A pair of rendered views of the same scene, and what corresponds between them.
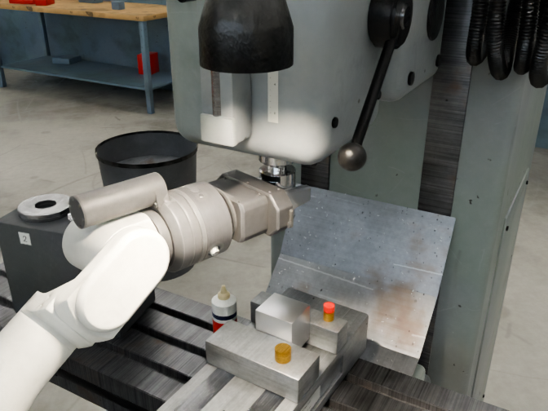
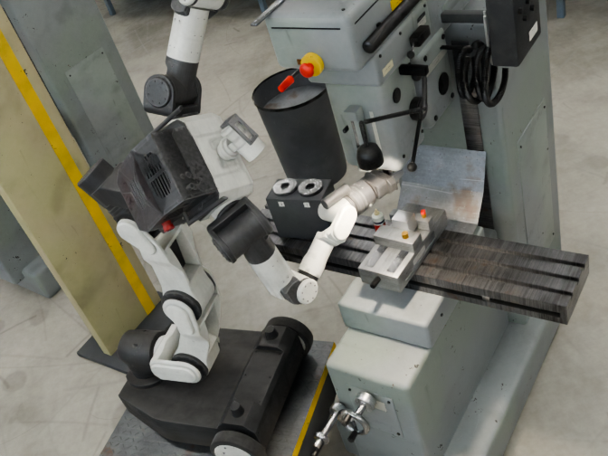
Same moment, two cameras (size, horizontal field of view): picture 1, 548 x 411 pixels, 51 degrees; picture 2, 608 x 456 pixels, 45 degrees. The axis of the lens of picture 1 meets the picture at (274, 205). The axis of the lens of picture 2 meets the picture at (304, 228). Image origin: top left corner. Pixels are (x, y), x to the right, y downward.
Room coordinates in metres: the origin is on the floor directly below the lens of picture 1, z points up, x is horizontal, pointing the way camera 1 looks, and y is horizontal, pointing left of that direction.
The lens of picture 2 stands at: (-1.24, -0.16, 2.60)
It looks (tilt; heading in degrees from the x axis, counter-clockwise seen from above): 38 degrees down; 14
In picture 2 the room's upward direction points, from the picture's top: 19 degrees counter-clockwise
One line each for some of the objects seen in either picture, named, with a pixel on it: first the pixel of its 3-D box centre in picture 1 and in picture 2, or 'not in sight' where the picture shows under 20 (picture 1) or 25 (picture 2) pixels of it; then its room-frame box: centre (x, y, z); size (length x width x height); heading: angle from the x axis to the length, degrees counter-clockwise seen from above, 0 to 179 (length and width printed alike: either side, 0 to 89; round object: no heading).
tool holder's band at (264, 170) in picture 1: (277, 171); not in sight; (0.68, 0.00, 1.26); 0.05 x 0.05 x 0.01
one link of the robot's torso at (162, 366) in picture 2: not in sight; (185, 353); (0.57, 0.88, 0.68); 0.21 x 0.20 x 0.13; 73
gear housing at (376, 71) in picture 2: not in sight; (367, 40); (0.72, -0.03, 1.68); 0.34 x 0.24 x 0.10; 151
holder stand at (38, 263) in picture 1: (78, 259); (304, 207); (0.88, 0.34, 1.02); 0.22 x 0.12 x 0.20; 71
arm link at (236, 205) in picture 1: (221, 214); (370, 189); (0.62, 0.06, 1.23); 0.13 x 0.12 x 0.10; 43
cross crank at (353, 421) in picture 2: not in sight; (358, 413); (0.25, 0.24, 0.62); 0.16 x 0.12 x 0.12; 151
